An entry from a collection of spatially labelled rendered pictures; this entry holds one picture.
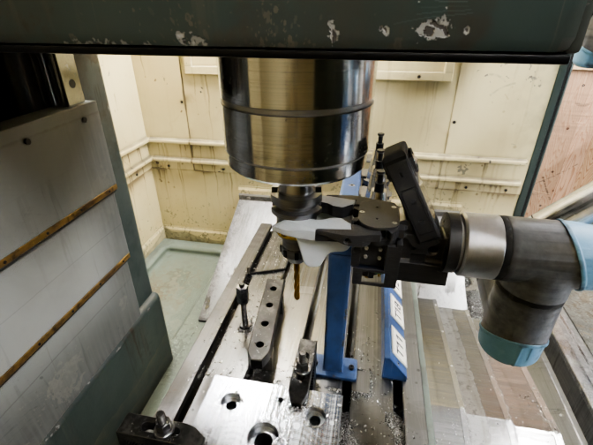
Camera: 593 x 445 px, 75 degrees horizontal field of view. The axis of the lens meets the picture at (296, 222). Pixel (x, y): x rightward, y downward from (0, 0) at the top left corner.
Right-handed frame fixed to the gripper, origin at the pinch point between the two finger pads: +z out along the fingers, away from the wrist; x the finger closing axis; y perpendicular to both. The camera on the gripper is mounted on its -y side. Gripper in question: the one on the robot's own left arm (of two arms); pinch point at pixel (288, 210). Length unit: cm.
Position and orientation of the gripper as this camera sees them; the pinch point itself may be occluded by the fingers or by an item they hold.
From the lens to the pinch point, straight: 47.5
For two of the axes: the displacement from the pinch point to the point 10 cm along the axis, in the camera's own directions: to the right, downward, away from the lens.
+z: -9.8, -1.0, 1.6
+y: -0.1, 8.7, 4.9
